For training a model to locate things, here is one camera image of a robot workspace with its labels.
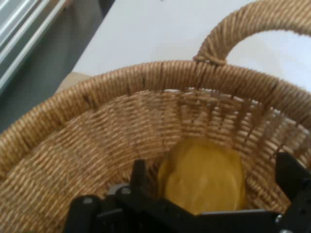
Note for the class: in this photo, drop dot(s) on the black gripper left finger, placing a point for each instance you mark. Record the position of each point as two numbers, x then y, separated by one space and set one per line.
138 174

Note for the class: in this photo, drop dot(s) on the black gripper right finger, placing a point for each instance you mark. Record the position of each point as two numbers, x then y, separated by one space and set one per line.
294 177

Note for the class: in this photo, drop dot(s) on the yellow round fruit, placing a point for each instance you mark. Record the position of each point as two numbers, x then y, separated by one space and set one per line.
206 179

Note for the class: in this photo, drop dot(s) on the aluminium frame rail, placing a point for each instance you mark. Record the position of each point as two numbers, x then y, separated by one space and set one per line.
17 31

